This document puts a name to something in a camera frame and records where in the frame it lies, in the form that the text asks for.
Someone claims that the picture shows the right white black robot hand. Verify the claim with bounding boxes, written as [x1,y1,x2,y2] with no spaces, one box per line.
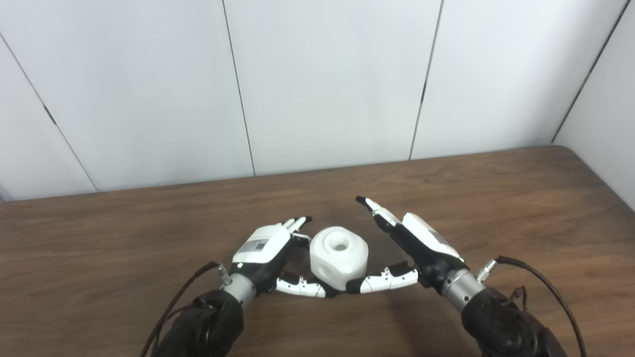
[346,196,470,294]

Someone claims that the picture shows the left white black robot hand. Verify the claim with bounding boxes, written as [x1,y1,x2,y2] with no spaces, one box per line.
[229,216,341,298]

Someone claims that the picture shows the round white plastic piece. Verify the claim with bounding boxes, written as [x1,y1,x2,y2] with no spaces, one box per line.
[310,227,369,291]

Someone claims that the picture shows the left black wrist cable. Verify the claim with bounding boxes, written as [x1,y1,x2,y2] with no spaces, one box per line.
[140,261,232,357]

